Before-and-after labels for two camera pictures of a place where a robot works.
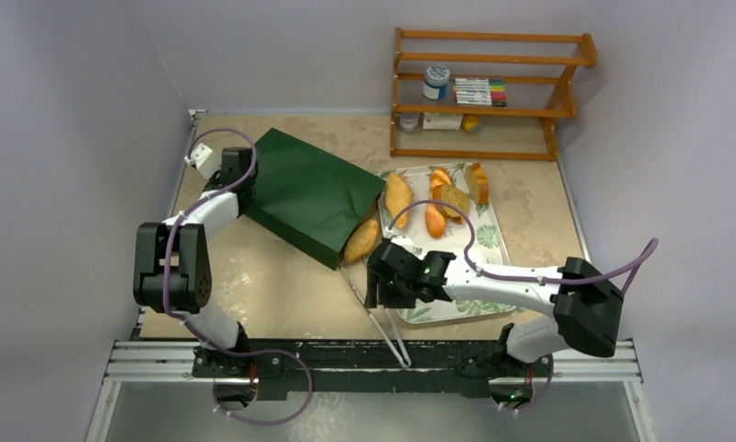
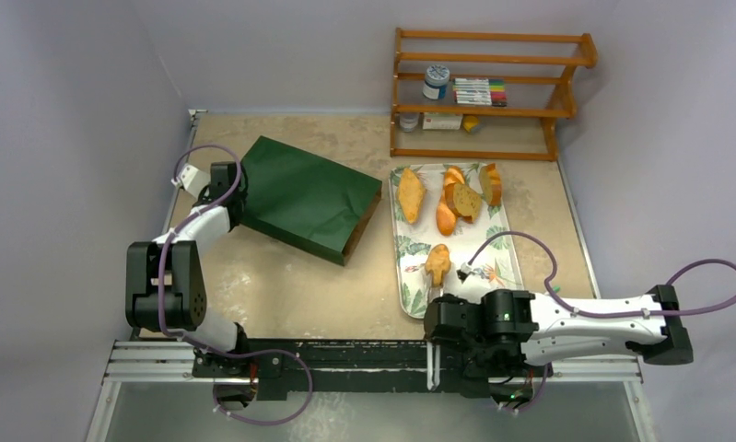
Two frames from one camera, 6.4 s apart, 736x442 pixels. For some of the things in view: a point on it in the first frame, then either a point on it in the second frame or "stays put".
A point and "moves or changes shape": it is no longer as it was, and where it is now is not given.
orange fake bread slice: (477, 182) to (491, 184)
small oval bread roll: (361, 240) moves or changes shape
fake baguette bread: (436, 215) moves or changes shape
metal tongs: (376, 325) to (433, 360)
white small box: (441, 121) stays put
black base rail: (359, 369) stays put
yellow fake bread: (399, 196) to (411, 193)
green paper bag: (309, 199) stays put
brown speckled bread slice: (456, 197) moves or changes shape
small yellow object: (472, 124) stays put
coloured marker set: (488, 92) stays put
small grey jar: (408, 122) stays put
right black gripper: (379, 275) to (437, 314)
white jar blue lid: (435, 87) stays put
